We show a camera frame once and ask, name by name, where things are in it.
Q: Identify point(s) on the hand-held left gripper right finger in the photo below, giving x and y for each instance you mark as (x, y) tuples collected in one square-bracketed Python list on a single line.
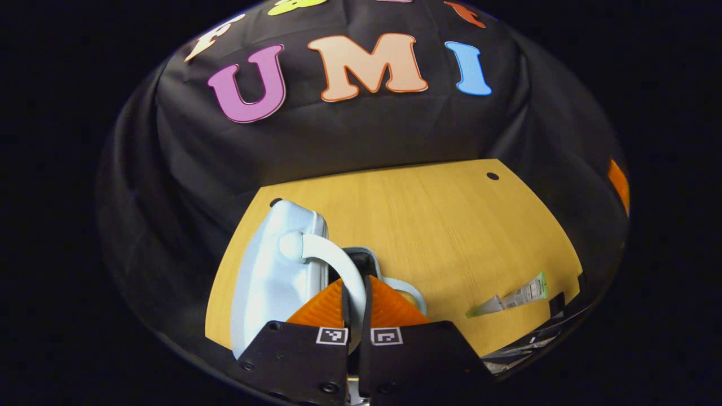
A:
[(365, 316)]

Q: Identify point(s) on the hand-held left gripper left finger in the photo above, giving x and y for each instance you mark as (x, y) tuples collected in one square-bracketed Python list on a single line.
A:
[(345, 318)]

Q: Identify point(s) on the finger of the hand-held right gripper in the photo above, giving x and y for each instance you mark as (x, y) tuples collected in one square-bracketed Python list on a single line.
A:
[(619, 183)]

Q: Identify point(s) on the light blue suitcase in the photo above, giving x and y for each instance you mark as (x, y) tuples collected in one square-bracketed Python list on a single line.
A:
[(265, 276)]

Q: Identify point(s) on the white tube with green end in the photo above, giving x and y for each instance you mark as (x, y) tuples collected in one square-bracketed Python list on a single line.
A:
[(519, 295)]

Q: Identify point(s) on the black backdrop cloth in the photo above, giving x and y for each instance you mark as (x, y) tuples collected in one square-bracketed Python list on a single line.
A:
[(338, 141)]

